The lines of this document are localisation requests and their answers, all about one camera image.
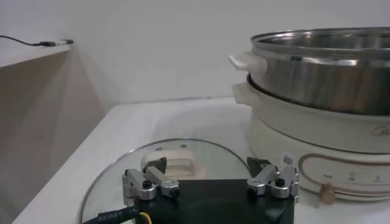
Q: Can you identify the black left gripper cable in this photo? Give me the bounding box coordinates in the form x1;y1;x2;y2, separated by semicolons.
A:
82;206;153;224

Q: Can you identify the thin black desk cable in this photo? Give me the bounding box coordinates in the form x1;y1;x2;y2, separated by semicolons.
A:
0;35;43;47

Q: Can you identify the white side table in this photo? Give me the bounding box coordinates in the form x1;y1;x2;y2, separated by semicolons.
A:
0;42;106;224

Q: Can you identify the round glass pot lid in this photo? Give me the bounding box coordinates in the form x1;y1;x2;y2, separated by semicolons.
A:
78;138;254;224

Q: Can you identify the small silver black adapter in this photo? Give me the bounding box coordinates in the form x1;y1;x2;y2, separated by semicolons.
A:
38;38;74;47

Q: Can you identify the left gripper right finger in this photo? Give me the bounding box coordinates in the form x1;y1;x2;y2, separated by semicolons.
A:
246;156;301;200

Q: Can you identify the stainless steel steamer basket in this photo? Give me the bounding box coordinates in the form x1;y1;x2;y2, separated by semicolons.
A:
228;26;390;116

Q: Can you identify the cream electric cooker base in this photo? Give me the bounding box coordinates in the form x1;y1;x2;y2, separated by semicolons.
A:
231;72;390;205

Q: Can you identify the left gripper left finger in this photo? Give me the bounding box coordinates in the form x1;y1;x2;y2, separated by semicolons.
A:
121;156;180;201

